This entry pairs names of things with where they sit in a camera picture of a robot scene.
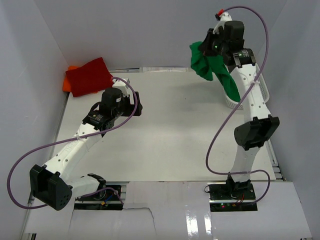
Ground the green t shirt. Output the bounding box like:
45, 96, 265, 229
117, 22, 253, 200
189, 41, 241, 103

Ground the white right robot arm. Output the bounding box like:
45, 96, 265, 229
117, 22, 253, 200
199, 20, 280, 201

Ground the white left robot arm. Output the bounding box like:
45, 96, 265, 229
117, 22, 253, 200
29, 87, 143, 211

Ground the folded red t shirt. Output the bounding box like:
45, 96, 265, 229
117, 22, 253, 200
65, 57, 113, 97

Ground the folded orange t shirt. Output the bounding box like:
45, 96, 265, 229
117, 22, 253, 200
62, 65, 78, 93

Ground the white perforated plastic basket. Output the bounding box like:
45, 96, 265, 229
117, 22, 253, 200
225, 74, 271, 111

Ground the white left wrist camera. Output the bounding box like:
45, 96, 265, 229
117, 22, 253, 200
112, 77, 131, 97

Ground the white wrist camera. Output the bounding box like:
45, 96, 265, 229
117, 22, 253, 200
112, 77, 131, 97
213, 11, 233, 34

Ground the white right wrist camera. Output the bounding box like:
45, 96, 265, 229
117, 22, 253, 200
213, 11, 233, 34

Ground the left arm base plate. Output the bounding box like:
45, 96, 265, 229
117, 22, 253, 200
74, 184, 127, 211

